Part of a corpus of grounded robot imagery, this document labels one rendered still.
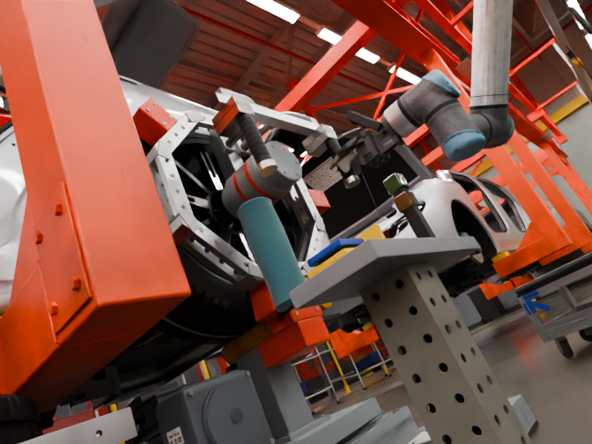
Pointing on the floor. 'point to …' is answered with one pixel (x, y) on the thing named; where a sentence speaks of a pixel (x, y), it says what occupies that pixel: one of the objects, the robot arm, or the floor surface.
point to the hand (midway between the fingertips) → (336, 165)
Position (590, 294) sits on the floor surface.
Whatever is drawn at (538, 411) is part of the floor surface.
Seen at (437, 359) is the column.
